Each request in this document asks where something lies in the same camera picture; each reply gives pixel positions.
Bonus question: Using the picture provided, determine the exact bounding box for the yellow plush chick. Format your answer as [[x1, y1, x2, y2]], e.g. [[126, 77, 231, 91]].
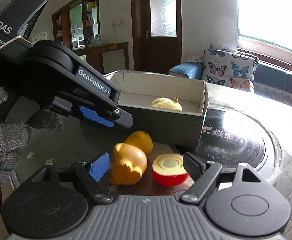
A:
[[151, 98, 183, 112]]

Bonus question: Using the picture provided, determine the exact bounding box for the grey knitted gloved left hand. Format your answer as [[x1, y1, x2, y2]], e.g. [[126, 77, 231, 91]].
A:
[[0, 87, 63, 185]]

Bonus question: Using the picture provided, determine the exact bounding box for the grey star quilted table cover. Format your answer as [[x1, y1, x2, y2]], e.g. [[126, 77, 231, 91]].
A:
[[2, 83, 292, 239]]

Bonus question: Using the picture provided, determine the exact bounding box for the round induction cooktop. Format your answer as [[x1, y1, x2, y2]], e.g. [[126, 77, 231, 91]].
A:
[[170, 108, 282, 184]]

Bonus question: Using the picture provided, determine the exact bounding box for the grey cardboard box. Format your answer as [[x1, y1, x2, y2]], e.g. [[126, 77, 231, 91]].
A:
[[105, 70, 209, 148]]

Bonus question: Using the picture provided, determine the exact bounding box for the wooden console table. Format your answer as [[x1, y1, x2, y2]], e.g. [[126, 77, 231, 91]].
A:
[[73, 42, 130, 75]]

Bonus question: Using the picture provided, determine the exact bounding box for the wooden shelf cabinet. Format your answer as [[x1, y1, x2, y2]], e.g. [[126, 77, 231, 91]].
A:
[[52, 0, 100, 50]]

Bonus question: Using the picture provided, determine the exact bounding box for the butterfly print cushion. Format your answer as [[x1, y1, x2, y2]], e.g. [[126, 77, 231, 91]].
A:
[[202, 44, 259, 92]]

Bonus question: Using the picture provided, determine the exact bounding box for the blue sofa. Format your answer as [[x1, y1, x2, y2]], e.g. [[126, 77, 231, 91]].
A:
[[168, 62, 292, 106]]

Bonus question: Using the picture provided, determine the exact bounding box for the dark wooden door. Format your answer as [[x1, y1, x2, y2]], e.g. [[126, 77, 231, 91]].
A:
[[131, 0, 182, 74]]

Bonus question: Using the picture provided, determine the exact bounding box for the window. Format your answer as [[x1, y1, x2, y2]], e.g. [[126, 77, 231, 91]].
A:
[[237, 0, 292, 52]]

